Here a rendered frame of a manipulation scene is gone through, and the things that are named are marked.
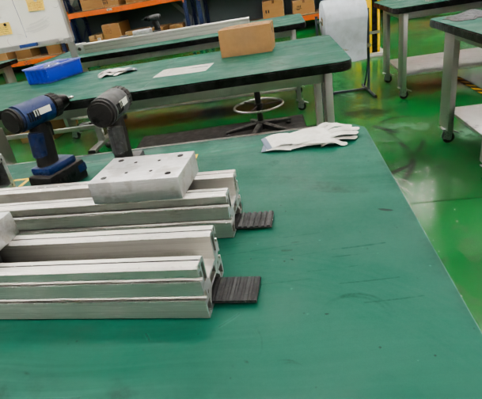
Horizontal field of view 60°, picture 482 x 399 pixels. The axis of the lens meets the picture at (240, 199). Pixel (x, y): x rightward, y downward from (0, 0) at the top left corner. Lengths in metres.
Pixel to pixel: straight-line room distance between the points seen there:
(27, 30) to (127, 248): 3.32
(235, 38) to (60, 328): 2.15
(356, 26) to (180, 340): 3.78
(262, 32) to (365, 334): 2.18
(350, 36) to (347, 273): 3.64
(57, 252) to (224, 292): 0.26
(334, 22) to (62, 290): 3.71
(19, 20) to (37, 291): 3.35
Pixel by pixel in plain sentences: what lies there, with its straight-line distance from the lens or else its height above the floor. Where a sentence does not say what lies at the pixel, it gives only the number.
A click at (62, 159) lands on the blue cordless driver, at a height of 0.85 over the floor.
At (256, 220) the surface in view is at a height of 0.79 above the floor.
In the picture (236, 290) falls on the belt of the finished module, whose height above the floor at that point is 0.79.
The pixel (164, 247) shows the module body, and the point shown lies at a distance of 0.61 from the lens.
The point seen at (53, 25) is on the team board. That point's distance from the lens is 3.76.
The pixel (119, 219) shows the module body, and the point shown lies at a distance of 0.76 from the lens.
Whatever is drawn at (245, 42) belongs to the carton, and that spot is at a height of 0.85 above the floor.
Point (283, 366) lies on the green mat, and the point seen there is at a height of 0.78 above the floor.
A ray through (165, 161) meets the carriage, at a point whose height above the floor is 0.90.
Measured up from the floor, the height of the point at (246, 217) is 0.79.
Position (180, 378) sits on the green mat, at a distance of 0.52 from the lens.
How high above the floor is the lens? 1.16
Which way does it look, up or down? 27 degrees down
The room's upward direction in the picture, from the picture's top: 10 degrees counter-clockwise
